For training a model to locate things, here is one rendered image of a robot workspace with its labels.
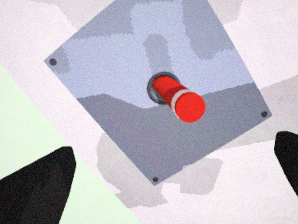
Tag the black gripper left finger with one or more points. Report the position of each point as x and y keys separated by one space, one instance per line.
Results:
x=37 y=194

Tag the red peg with white band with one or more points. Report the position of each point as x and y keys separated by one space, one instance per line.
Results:
x=187 y=104

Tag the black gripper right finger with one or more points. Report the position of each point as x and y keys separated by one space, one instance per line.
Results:
x=286 y=151

